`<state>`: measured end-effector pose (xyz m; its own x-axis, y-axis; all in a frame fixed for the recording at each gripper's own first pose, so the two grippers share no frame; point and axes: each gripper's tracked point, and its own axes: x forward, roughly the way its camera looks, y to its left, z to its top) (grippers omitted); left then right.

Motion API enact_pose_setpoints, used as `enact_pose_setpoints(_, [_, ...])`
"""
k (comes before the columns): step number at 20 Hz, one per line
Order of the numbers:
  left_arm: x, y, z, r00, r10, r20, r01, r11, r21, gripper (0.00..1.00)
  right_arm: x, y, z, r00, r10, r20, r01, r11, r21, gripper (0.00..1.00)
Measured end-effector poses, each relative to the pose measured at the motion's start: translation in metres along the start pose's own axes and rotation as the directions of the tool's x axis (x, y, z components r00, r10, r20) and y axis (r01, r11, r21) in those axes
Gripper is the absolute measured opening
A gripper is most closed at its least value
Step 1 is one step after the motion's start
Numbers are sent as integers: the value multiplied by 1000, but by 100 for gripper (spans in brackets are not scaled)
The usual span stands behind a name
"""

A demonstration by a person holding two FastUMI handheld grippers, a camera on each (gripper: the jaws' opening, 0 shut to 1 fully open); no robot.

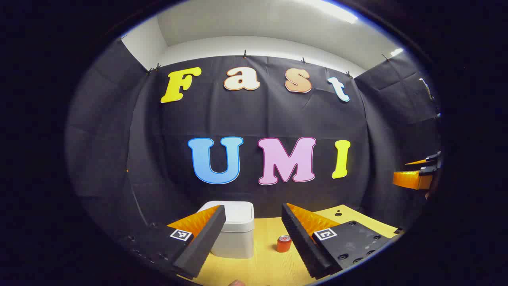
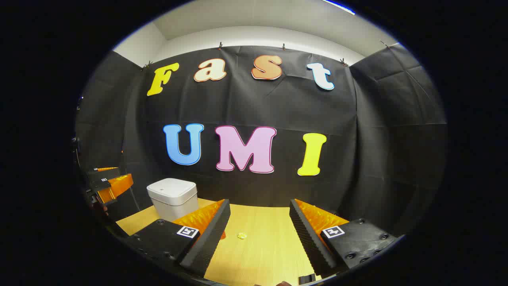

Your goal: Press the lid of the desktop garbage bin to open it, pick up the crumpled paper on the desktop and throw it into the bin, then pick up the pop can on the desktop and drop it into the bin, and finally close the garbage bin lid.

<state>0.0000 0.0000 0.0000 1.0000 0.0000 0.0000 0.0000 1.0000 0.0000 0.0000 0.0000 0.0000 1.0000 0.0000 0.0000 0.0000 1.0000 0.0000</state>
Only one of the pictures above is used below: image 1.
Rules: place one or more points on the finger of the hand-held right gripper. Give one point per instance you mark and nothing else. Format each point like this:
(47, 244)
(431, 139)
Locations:
(412, 179)
(430, 159)

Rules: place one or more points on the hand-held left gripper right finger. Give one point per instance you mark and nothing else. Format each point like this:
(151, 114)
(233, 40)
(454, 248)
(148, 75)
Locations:
(301, 242)

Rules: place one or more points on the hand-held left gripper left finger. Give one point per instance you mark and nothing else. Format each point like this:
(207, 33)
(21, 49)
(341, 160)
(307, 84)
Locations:
(202, 242)

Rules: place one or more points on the red pop can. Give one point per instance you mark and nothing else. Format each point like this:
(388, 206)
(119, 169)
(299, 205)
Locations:
(283, 245)

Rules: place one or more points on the white desktop garbage bin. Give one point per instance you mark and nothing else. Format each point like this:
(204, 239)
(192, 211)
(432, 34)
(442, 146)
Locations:
(238, 222)

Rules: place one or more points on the yellow wooden desktop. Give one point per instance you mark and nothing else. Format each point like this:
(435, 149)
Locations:
(262, 270)

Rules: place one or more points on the small ceiling light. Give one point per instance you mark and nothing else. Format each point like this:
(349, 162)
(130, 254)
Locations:
(396, 52)

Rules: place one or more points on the black backdrop cloth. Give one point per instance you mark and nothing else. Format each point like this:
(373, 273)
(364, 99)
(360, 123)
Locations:
(258, 119)

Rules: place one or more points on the long ceiling light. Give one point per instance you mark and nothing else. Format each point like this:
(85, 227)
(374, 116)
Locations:
(337, 12)

